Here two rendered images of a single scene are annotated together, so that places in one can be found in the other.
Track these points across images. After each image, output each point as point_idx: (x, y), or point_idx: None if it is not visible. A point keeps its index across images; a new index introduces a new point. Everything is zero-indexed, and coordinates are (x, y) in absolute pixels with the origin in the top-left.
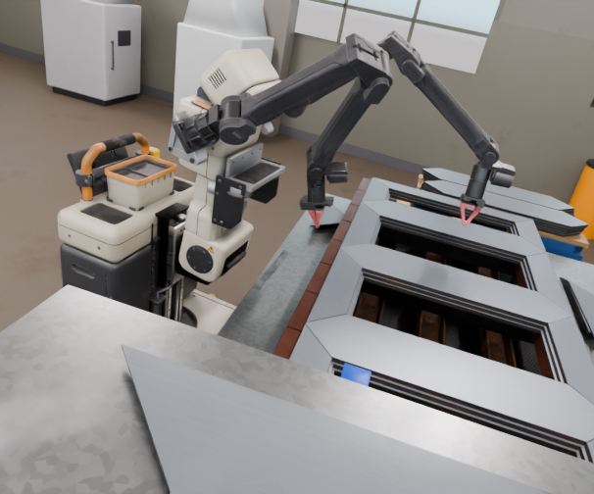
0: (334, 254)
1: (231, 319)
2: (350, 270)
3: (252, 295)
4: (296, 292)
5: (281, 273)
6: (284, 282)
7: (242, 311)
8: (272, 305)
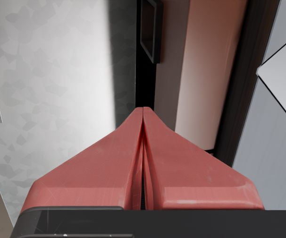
0: (222, 74)
1: (16, 217)
2: (278, 187)
3: (0, 148)
4: (91, 76)
5: (4, 7)
6: (40, 52)
7: (18, 194)
8: (63, 149)
